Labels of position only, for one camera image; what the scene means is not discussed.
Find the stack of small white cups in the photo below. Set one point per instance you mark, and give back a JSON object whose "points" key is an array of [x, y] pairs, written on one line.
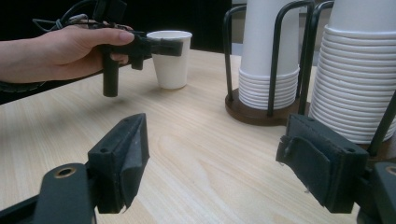
{"points": [[267, 62]]}

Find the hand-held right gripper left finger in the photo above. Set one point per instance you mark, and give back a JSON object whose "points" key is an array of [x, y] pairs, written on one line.
{"points": [[118, 165]]}

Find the stack of large white cups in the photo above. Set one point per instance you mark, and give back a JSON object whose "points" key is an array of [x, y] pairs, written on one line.
{"points": [[351, 87]]}

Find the white paper cup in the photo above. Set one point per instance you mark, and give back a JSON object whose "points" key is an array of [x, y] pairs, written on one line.
{"points": [[172, 71]]}

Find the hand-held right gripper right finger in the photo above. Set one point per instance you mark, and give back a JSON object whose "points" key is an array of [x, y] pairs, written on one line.
{"points": [[327, 165]]}

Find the black curtain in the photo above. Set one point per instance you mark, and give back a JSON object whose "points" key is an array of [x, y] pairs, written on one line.
{"points": [[186, 15]]}

